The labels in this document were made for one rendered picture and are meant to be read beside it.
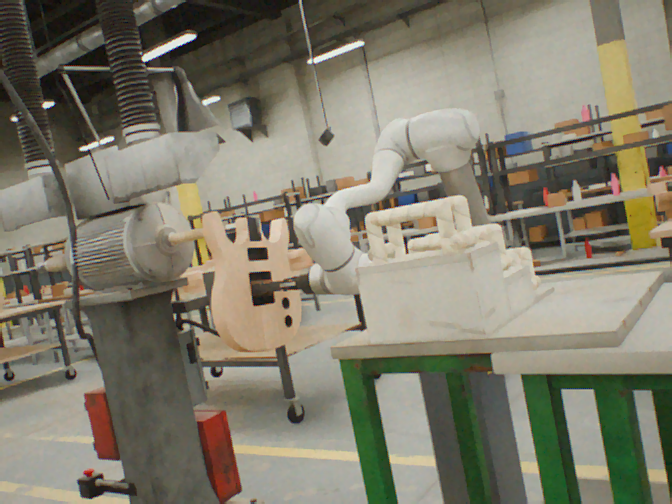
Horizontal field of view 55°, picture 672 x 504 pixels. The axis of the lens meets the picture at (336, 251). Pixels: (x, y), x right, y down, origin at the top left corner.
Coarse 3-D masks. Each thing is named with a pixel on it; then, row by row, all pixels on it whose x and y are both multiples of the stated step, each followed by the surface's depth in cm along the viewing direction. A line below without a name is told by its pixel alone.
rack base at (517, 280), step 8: (504, 272) 144; (512, 272) 141; (520, 272) 143; (528, 272) 147; (504, 280) 135; (512, 280) 138; (520, 280) 142; (528, 280) 146; (512, 288) 138; (520, 288) 142; (528, 288) 146; (512, 296) 137; (520, 296) 141; (528, 296) 145; (512, 304) 137; (520, 304) 140; (528, 304) 144; (512, 312) 136; (520, 312) 140
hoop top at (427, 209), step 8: (440, 200) 127; (400, 208) 132; (408, 208) 130; (416, 208) 129; (424, 208) 128; (432, 208) 127; (368, 216) 136; (376, 216) 135; (384, 216) 134; (392, 216) 132; (400, 216) 131; (408, 216) 130; (416, 216) 130; (424, 216) 129; (432, 216) 128; (376, 224) 135; (384, 224) 135
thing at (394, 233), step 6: (390, 228) 143; (396, 228) 142; (390, 234) 143; (396, 234) 142; (390, 240) 143; (396, 240) 143; (402, 240) 143; (396, 246) 143; (402, 246) 143; (396, 252) 143; (402, 252) 143
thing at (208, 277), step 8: (208, 272) 221; (208, 280) 222; (208, 288) 222; (208, 296) 223; (208, 304) 224; (184, 320) 228; (192, 320) 228; (184, 328) 228; (200, 328) 227; (208, 328) 226
